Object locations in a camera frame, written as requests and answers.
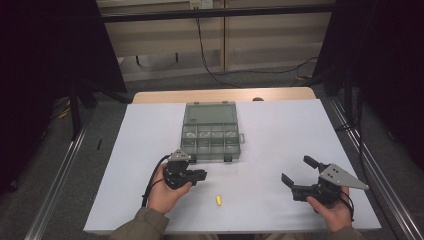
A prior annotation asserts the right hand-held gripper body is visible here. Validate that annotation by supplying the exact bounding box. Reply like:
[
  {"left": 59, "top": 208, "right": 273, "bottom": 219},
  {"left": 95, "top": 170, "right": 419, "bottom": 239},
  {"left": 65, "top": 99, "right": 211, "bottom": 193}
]
[{"left": 290, "top": 163, "right": 370, "bottom": 206}]

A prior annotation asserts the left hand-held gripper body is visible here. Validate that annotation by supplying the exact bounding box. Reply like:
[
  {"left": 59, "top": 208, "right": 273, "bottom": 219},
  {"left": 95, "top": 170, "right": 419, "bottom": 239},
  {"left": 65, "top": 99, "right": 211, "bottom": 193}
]
[{"left": 162, "top": 149, "right": 193, "bottom": 191}]

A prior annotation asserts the grey translucent compartment box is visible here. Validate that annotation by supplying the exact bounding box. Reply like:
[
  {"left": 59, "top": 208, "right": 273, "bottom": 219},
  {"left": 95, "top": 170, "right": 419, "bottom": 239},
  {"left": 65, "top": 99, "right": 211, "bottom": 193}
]
[{"left": 180, "top": 101, "right": 246, "bottom": 164}]

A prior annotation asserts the person's left hand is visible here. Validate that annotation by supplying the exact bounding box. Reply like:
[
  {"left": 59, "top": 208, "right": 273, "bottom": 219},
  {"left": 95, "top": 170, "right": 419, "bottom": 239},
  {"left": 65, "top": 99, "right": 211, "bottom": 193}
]
[{"left": 147, "top": 163, "right": 193, "bottom": 215}]

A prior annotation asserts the person's right hand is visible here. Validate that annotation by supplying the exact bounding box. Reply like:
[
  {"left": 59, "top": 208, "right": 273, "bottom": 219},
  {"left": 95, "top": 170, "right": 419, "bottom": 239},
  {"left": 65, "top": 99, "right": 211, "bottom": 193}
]
[{"left": 306, "top": 186, "right": 354, "bottom": 233}]

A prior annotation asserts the white table cover sheet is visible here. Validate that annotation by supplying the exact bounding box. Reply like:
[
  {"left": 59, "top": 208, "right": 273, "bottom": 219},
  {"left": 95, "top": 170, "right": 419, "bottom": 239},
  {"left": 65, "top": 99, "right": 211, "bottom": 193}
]
[{"left": 83, "top": 98, "right": 382, "bottom": 234}]

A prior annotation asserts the wooden table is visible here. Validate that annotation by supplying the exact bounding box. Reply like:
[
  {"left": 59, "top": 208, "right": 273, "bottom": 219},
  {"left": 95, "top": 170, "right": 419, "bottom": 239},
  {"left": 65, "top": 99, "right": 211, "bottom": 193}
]
[{"left": 132, "top": 87, "right": 317, "bottom": 104}]

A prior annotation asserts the black curtain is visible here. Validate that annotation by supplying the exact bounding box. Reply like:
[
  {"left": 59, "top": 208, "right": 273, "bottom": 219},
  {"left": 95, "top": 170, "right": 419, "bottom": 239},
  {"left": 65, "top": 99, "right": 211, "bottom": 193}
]
[
  {"left": 0, "top": 0, "right": 128, "bottom": 194},
  {"left": 313, "top": 0, "right": 424, "bottom": 171}
]

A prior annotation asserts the black metal stand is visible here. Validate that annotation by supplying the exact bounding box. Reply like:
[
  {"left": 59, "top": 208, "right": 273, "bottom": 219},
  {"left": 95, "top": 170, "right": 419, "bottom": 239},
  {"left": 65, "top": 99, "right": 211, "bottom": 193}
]
[{"left": 68, "top": 76, "right": 85, "bottom": 141}]

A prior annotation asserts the black horizontal bar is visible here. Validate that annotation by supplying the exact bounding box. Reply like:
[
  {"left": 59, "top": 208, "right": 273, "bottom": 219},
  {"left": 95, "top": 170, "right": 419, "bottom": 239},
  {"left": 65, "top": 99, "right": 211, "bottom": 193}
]
[{"left": 99, "top": 4, "right": 336, "bottom": 24}]

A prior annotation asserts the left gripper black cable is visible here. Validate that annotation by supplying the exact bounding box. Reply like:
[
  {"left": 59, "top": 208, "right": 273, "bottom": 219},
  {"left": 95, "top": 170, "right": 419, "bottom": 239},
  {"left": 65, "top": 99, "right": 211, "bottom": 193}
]
[{"left": 141, "top": 154, "right": 172, "bottom": 208}]

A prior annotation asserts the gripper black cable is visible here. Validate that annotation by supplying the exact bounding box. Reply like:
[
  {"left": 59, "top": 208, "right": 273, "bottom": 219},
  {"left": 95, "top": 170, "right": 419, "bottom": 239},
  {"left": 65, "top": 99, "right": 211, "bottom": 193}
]
[
  {"left": 339, "top": 190, "right": 355, "bottom": 222},
  {"left": 141, "top": 154, "right": 172, "bottom": 208}
]

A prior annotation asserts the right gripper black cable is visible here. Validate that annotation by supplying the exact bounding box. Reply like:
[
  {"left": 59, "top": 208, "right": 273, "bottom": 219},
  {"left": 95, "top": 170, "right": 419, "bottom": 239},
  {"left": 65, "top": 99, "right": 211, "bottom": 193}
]
[{"left": 339, "top": 190, "right": 355, "bottom": 222}]

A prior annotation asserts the aluminium floor rail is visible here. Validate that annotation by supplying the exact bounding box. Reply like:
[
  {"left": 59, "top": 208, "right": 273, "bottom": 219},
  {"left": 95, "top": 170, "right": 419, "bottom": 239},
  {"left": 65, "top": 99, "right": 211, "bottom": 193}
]
[
  {"left": 328, "top": 96, "right": 424, "bottom": 240},
  {"left": 24, "top": 121, "right": 92, "bottom": 240}
]

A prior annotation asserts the black floor cable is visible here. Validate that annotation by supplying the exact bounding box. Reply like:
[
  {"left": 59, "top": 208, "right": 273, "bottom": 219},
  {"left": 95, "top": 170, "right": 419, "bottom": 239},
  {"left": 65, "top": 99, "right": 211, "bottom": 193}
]
[{"left": 213, "top": 56, "right": 318, "bottom": 76}]

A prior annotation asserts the black wall cable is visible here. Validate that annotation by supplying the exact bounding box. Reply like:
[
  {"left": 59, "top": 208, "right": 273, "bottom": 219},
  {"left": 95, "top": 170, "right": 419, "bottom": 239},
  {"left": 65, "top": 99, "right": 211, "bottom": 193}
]
[{"left": 195, "top": 17, "right": 242, "bottom": 89}]

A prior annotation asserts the white wall socket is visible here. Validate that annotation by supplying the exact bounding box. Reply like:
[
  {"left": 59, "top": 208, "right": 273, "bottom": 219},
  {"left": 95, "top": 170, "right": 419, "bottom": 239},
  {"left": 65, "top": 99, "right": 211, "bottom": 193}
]
[{"left": 189, "top": 0, "right": 214, "bottom": 10}]

